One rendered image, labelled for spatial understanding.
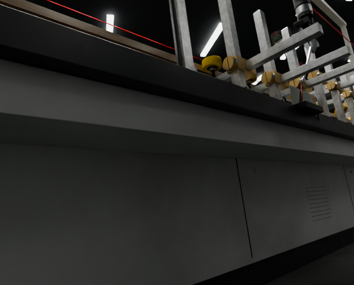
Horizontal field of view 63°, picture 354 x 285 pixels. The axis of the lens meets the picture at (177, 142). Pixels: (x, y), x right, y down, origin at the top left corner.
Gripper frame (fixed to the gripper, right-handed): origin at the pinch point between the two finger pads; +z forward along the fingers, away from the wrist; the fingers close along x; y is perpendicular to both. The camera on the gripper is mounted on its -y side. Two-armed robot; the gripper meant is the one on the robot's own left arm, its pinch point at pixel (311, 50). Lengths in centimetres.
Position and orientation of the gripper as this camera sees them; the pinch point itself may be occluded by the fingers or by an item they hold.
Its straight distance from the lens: 159.3
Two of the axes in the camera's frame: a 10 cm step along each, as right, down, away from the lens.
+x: -6.6, 2.5, 7.1
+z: 1.1, 9.7, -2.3
